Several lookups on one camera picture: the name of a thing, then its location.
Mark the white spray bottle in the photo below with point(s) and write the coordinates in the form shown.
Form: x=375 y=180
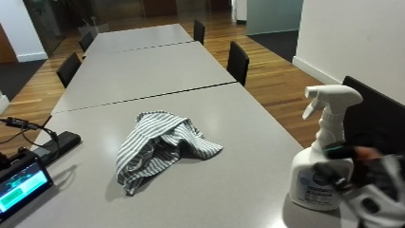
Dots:
x=315 y=171

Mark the black chair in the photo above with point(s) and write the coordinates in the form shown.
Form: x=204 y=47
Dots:
x=86 y=41
x=67 y=69
x=199 y=31
x=238 y=62
x=375 y=117

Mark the white marker cube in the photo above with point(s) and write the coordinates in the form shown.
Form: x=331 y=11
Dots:
x=386 y=205

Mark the grey striped cloth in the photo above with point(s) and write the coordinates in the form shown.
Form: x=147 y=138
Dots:
x=165 y=142

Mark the black rectangular box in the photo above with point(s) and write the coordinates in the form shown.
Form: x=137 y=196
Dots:
x=62 y=144

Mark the grey planter box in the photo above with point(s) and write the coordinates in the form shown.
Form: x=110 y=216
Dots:
x=95 y=28

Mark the black device with screen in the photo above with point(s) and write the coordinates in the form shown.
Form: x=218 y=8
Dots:
x=21 y=185

